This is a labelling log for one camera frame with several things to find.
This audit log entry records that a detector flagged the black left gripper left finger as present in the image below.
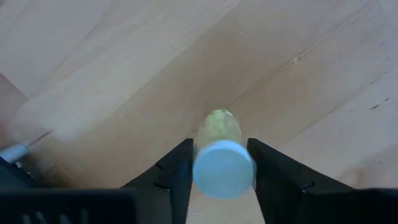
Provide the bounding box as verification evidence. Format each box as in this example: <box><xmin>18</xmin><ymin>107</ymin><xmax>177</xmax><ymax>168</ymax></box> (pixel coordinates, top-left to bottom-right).
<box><xmin>120</xmin><ymin>138</ymin><xmax>195</xmax><ymax>224</ymax></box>

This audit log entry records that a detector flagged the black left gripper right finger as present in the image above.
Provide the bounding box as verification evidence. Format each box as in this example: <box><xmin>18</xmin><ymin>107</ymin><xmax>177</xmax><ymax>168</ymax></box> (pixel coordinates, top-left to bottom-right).
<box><xmin>247</xmin><ymin>138</ymin><xmax>352</xmax><ymax>224</ymax></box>

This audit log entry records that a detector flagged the yellow medicine bottle white cap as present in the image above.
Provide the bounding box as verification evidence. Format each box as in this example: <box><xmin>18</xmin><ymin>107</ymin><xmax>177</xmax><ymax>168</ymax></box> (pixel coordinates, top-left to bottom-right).
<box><xmin>192</xmin><ymin>108</ymin><xmax>257</xmax><ymax>200</ymax></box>

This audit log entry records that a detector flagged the small silver cylinder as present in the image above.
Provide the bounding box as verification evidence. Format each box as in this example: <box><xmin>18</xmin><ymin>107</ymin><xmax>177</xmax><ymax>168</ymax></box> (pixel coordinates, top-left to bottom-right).
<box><xmin>0</xmin><ymin>142</ymin><xmax>30</xmax><ymax>164</ymax></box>

